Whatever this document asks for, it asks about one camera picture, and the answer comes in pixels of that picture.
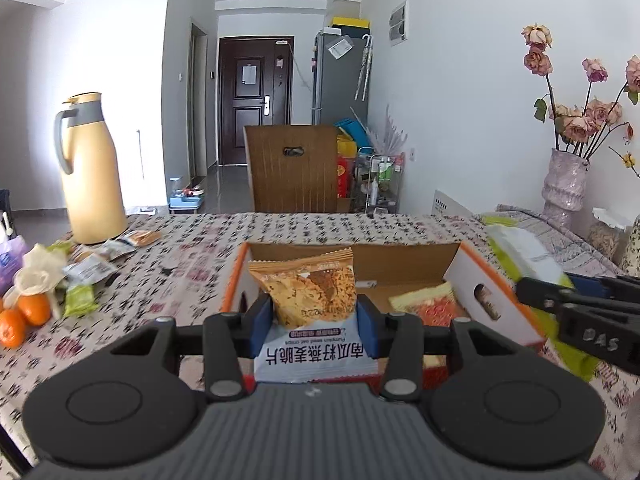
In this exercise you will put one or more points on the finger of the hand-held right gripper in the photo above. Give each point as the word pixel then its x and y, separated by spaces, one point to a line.
pixel 590 335
pixel 600 284

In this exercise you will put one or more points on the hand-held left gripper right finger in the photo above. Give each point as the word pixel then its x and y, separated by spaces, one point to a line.
pixel 369 327

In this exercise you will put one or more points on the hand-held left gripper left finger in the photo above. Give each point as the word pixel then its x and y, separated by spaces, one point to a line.
pixel 261 327

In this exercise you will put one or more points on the orange white snack packet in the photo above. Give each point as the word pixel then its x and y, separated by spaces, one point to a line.
pixel 310 300

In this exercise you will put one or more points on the red orange cardboard box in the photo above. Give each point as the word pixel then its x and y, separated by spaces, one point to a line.
pixel 400 265

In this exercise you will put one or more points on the green white snack bag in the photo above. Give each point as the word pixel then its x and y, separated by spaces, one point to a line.
pixel 520 255

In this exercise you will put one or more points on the glass jar of grains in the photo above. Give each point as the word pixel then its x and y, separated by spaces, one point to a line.
pixel 602 240

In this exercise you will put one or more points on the patterned slim vase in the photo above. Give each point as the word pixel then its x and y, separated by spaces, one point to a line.
pixel 632 245

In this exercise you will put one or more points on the pink floral cloth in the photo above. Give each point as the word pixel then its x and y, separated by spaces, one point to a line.
pixel 560 240

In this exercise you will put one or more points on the red yellow snack packet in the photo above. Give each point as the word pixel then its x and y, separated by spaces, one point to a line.
pixel 435 305

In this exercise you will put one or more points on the pink ribbed vase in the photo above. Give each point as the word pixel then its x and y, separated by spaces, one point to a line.
pixel 565 185

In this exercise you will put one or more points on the calligraphy print tablecloth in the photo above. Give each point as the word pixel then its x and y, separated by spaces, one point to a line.
pixel 165 280

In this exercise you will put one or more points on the yellow flower branch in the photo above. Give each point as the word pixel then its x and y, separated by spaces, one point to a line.
pixel 628 160

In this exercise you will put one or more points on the wooden chair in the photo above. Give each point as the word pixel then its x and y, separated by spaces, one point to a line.
pixel 280 185

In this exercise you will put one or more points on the blue pet water dispenser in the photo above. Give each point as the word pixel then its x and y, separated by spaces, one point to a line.
pixel 185 202

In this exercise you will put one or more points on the white board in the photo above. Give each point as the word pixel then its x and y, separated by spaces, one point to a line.
pixel 450 205

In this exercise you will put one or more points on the orange biscuit packet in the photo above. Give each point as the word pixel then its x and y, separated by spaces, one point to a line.
pixel 142 237

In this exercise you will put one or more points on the red gift box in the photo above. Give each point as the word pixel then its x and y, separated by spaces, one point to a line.
pixel 345 180

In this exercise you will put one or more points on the dried rose bouquet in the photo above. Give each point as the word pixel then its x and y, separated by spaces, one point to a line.
pixel 577 127

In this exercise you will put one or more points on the grey white snack packet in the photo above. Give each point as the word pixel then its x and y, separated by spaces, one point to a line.
pixel 115 250
pixel 90 271

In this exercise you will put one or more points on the light green snack packet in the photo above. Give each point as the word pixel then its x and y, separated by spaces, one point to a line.
pixel 80 300

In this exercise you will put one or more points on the yellow bag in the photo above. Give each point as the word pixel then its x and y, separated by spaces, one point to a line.
pixel 345 146

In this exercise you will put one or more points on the pale pampas grass bunch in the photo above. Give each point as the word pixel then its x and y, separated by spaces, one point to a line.
pixel 392 135

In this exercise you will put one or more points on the blue plastic tub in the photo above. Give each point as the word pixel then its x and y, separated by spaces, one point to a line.
pixel 350 130

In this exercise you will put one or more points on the dark brown entrance door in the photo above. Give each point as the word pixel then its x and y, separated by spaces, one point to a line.
pixel 235 125

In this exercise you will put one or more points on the yellow thermos jug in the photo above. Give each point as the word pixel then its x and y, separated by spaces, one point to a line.
pixel 95 185

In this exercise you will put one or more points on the grey side door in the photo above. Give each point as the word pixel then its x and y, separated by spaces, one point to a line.
pixel 200 110

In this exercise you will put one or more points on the grey refrigerator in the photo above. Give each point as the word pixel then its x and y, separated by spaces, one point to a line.
pixel 335 90

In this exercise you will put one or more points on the folded white umbrella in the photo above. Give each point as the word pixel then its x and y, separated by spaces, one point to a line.
pixel 364 70

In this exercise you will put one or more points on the purple tissue pack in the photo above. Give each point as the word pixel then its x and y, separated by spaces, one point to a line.
pixel 10 265

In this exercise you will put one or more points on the paper sheet on refrigerator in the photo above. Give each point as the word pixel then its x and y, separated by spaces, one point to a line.
pixel 340 47

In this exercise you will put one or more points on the dark cloth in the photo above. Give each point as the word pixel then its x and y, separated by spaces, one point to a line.
pixel 5 202

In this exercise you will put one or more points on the yellow storage box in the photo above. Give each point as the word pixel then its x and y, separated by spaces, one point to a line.
pixel 350 23

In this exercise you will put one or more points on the brown cardboard carton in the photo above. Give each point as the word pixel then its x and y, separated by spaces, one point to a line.
pixel 347 4

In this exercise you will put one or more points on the white wall panel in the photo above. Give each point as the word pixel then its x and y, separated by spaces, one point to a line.
pixel 399 25

